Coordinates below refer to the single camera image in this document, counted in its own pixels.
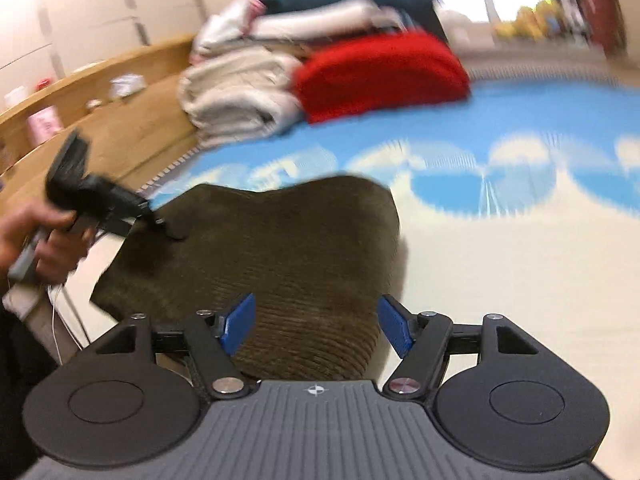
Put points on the person's dark clothing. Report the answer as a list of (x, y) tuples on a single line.
[(17, 390)]

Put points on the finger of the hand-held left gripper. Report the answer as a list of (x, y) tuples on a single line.
[(167, 222)]

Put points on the white wardrobe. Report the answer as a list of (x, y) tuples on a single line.
[(100, 10)]

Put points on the wooden bed headboard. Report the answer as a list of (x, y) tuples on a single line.
[(125, 135)]

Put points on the white pink folded bedding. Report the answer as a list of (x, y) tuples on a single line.
[(300, 22)]

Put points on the cream folded blanket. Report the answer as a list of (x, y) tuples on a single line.
[(235, 95)]

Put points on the yellow toys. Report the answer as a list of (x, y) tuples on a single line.
[(530, 22)]

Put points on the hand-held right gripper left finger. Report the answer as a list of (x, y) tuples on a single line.
[(239, 318)]

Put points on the red folded blanket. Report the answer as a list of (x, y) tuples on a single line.
[(380, 77)]

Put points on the blue white printed bed sheet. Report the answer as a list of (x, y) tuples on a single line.
[(500, 240)]

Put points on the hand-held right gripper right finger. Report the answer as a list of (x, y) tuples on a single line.
[(395, 326)]

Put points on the red object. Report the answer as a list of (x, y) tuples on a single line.
[(605, 15)]

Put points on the pink box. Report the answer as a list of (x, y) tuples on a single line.
[(45, 125)]

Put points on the white crumpled packet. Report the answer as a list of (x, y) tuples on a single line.
[(125, 85)]

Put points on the person's left hand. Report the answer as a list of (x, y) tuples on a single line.
[(30, 230)]

